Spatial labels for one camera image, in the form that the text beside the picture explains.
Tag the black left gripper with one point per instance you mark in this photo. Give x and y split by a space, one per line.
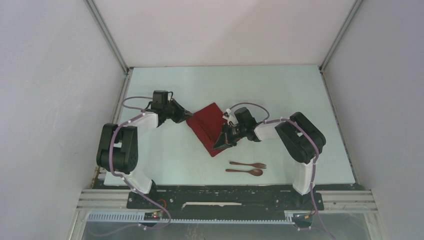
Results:
182 114

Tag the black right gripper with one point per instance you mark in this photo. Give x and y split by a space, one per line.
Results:
224 140

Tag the red cloth napkin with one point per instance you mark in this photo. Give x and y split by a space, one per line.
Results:
207 126

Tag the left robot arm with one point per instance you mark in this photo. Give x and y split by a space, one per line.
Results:
118 149

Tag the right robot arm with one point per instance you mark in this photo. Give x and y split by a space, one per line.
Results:
303 141

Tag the brown wooden fork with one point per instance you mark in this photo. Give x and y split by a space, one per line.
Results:
254 165

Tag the brown wooden spoon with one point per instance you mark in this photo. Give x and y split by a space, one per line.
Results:
254 172

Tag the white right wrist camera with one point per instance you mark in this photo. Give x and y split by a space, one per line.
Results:
230 119

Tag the left aluminium frame post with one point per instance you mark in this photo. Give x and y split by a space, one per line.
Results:
106 33

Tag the aluminium frame post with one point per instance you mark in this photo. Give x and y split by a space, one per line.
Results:
106 33
341 33

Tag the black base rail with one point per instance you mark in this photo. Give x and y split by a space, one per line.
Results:
273 204

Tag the right aluminium frame post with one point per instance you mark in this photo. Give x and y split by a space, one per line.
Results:
341 33

